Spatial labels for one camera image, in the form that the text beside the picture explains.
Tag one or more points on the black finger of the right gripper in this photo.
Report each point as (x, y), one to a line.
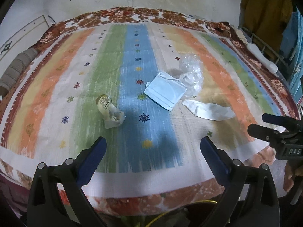
(272, 136)

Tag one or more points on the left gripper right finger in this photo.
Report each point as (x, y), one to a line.
(217, 160)

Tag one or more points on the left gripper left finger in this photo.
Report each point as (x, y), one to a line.
(88, 161)

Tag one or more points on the white tissue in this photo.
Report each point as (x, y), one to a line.
(210, 111)

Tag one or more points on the clear plastic bag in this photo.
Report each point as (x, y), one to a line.
(191, 76)

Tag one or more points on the light blue face mask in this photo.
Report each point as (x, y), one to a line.
(165, 90)

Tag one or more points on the striped colourful bed mat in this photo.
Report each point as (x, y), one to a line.
(132, 94)

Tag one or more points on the blue patterned cloth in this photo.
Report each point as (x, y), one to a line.
(291, 50)

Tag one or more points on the grey ribbed pillow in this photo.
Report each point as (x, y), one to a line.
(15, 69)

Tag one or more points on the yellow hanging garment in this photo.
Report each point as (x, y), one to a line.
(267, 19)

